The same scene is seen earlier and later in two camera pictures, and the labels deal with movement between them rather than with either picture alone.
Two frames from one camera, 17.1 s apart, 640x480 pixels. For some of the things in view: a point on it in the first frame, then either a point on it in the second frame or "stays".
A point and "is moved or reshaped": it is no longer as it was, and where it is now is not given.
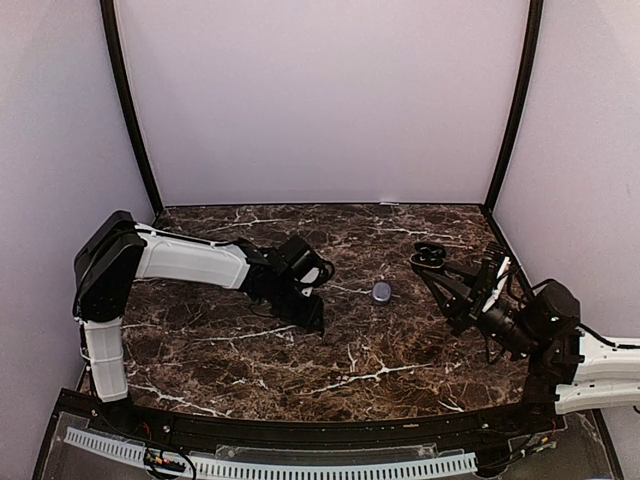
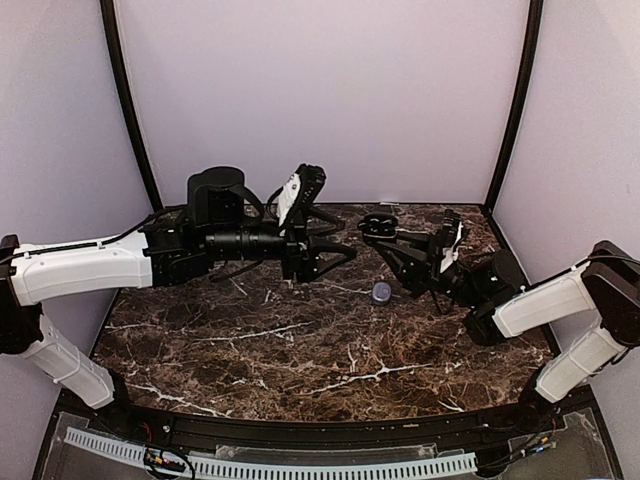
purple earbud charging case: x=381 y=293 stays
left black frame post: x=108 y=17 stays
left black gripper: x=308 y=317 -> x=305 y=262
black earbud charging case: x=428 y=256 is moved or reshaped
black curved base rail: x=124 y=413 stays
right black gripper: x=461 y=311 -> x=424 y=278
